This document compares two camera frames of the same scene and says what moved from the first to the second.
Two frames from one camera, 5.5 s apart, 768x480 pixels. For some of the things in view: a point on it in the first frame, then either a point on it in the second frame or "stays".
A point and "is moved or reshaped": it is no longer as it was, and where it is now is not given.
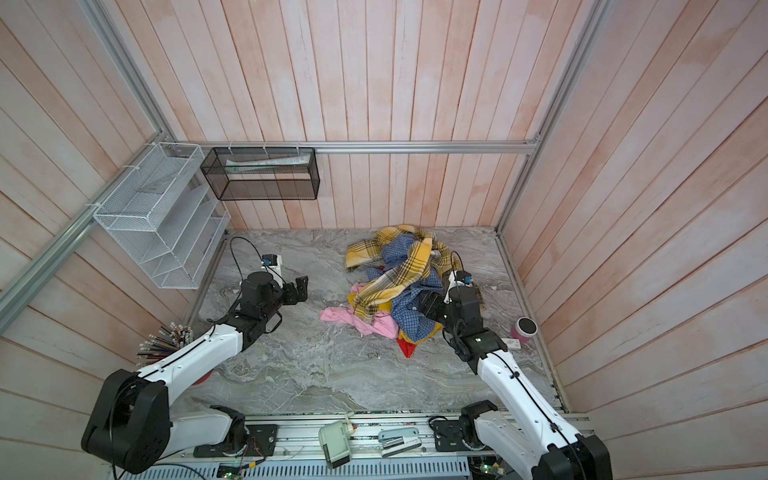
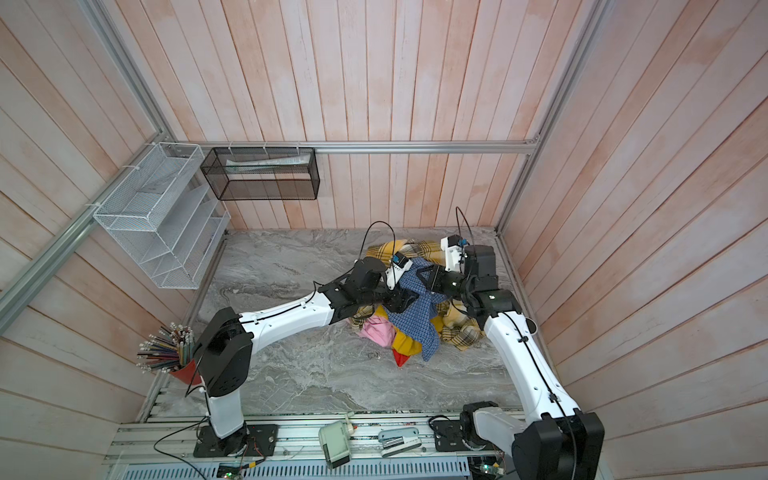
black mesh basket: (262, 173) stays
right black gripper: (434, 300) to (433, 282)
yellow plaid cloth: (424, 253) is moved or reshaped
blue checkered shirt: (411, 324) is moved or reshaped
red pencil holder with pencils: (168, 339) stays
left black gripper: (301, 288) to (399, 300)
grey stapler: (398, 440) stays
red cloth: (407, 348) to (400, 358)
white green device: (333, 439) stays
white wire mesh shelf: (163, 211) stays
